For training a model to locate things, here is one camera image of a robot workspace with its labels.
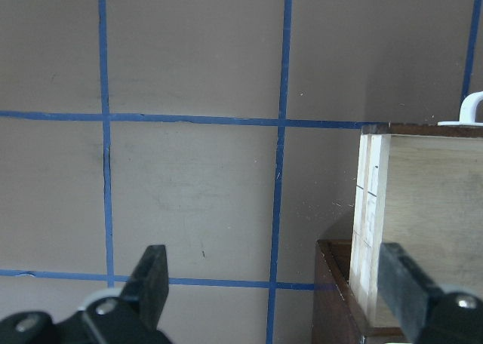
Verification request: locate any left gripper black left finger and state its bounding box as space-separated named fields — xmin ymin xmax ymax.
xmin=119 ymin=244 xmax=169 ymax=328

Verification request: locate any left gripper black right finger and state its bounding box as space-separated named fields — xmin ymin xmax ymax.
xmin=377 ymin=242 xmax=444 ymax=343

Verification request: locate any light wooden drawer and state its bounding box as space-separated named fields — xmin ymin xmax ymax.
xmin=349 ymin=123 xmax=482 ymax=327

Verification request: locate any dark brown drawer cabinet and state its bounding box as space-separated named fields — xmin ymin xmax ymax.
xmin=311 ymin=240 xmax=406 ymax=344

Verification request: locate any white drawer handle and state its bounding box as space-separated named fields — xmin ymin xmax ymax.
xmin=437 ymin=91 xmax=483 ymax=127

